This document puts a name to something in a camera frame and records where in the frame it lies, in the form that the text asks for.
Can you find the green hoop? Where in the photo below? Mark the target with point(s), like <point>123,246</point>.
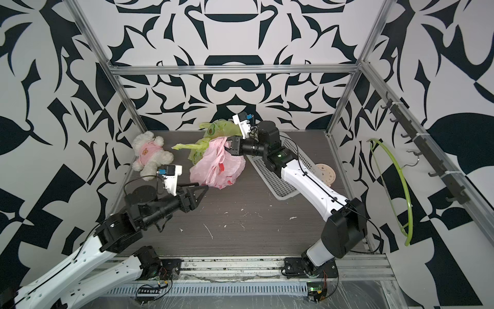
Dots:
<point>407,229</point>

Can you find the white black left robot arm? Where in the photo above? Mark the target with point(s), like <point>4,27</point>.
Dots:
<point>70,284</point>

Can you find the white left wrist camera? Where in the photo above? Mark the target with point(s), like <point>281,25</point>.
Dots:
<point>169,175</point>

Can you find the green circuit board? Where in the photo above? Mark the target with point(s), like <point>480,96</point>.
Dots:
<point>316,291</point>

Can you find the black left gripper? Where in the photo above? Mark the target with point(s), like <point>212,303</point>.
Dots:
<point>191,203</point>

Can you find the beige round perforated disc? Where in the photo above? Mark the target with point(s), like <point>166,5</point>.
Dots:
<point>327,174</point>

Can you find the green avocado print plastic bag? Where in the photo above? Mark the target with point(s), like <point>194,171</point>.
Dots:
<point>220,128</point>

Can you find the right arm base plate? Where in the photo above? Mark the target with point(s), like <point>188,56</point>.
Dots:
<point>302,267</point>

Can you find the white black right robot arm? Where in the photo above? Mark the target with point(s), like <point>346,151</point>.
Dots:
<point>345,220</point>

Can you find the white perforated plastic basket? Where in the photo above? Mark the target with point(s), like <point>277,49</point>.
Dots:
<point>278,186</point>

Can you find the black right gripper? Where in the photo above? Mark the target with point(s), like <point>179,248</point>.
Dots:
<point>241,146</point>

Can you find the black connector block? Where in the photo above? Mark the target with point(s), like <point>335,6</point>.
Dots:
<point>148,293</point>

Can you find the pink apple print plastic bag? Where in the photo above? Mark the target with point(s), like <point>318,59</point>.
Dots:
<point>217,168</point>

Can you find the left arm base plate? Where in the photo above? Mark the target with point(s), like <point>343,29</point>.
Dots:
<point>165,269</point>

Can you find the white plush bear pink shirt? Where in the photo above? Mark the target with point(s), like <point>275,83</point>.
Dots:
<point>150,155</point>

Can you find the black wall hook rail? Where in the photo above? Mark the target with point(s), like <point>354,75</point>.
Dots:
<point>429,150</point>

